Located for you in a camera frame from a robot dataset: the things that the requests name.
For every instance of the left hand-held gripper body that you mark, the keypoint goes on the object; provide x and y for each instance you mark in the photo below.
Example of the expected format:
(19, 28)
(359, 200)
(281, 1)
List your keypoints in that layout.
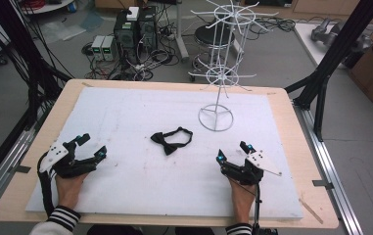
(58, 153)

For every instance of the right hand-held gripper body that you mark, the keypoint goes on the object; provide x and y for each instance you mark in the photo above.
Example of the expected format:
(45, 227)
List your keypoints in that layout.
(260, 161)

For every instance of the black bow tie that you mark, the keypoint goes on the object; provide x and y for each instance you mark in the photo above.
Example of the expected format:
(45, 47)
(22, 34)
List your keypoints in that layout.
(168, 147)

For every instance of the person's left hand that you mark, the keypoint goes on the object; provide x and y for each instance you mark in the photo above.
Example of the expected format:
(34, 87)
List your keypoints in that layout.
(68, 191)

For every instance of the person's right hand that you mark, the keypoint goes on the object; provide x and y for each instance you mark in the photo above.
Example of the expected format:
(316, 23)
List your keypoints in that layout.
(242, 200)

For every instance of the grey tape strip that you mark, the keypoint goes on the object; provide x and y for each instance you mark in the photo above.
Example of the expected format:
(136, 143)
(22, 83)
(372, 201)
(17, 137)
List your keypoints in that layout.
(22, 169)
(322, 184)

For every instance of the white foam board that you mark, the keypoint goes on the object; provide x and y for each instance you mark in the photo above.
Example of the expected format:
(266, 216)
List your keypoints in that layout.
(161, 182)

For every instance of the thin wooden stick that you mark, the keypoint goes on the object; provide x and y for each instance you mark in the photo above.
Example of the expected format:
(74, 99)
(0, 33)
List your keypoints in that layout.
(311, 211)

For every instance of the person's dark legs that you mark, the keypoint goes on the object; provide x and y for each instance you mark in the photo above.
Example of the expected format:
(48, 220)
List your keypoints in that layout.
(148, 230)

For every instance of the grey power supply unit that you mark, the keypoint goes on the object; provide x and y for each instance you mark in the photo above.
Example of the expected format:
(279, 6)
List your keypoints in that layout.
(97, 47)
(109, 48)

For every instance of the black computer tower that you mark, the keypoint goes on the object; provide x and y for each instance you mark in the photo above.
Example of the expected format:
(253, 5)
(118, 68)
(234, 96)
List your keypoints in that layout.
(148, 31)
(125, 32)

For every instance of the black round stool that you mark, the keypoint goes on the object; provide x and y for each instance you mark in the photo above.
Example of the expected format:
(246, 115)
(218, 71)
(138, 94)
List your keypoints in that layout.
(214, 36)

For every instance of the white side table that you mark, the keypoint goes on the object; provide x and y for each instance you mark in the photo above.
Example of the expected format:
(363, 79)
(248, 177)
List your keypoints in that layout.
(308, 42)

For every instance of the small white box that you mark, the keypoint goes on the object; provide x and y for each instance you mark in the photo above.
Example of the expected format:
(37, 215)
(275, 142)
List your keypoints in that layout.
(132, 13)

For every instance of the round white table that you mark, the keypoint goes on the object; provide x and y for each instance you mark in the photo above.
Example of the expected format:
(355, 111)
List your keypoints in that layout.
(48, 6)

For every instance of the grey handheld device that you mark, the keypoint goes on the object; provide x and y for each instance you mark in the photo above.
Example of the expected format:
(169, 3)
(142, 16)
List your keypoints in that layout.
(337, 32)

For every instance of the silver aluminium rail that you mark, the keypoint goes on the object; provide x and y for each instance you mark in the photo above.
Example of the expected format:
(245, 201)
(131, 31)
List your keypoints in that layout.
(1, 169)
(327, 169)

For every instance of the black metal frame post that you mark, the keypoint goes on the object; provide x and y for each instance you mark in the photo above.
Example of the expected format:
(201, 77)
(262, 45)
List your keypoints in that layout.
(27, 49)
(334, 55)

